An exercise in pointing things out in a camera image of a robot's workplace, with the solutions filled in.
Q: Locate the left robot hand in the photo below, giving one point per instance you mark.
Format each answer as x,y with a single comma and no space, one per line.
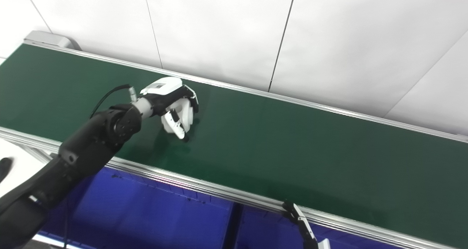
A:
164,90

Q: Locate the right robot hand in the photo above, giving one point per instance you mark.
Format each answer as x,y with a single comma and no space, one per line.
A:
305,227

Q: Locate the white plastic part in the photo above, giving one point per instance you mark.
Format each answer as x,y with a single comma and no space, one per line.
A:
186,113

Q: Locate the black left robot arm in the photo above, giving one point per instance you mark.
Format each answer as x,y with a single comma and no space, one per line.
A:
84,150

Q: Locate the blue plastic bin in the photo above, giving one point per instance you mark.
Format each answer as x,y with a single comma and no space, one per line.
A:
267,230
146,212

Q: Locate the green conveyor belt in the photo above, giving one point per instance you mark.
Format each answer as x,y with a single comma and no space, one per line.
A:
292,146

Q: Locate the grey conveyor end housing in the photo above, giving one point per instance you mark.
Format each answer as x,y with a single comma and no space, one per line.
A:
47,38

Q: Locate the grey conveyor support leg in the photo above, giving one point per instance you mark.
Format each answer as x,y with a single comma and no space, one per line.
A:
34,153

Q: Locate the black object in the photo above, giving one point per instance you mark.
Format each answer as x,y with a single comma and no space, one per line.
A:
4,168

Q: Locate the aluminium conveyor side rail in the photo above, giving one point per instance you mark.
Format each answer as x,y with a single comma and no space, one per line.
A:
292,99
204,185

